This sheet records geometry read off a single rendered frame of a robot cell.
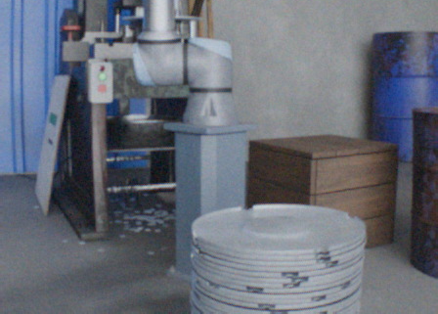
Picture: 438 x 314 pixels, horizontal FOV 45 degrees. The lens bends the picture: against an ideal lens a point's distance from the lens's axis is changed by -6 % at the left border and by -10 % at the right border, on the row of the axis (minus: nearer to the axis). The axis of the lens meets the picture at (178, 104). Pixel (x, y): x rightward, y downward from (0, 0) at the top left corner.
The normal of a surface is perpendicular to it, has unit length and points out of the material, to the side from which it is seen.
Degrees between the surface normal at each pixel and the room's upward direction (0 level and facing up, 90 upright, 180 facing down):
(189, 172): 90
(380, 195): 90
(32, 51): 90
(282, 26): 90
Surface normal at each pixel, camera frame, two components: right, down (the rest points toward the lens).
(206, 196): -0.11, 0.05
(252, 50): 0.35, 0.04
